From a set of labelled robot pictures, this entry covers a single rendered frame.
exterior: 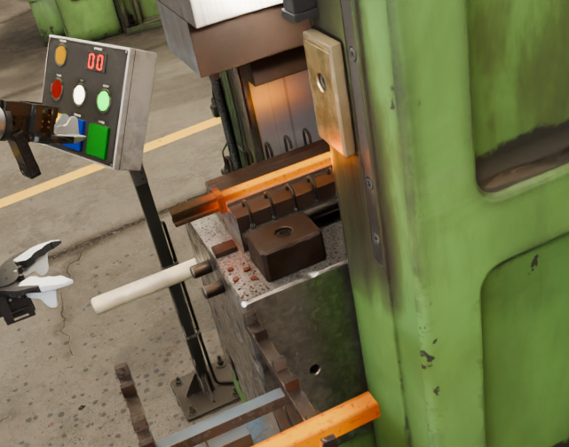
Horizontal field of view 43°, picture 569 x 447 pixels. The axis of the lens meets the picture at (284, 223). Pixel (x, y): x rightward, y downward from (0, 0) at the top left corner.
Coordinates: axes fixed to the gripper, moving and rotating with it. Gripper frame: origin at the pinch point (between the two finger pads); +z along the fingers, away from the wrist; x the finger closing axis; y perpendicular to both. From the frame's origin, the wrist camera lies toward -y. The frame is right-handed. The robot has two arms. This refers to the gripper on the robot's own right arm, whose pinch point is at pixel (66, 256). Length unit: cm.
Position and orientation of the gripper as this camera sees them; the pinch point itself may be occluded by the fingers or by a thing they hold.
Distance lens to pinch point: 138.5
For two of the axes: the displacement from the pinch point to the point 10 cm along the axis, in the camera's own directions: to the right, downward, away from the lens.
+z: 9.0, -3.5, 2.5
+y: 1.7, 8.3, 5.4
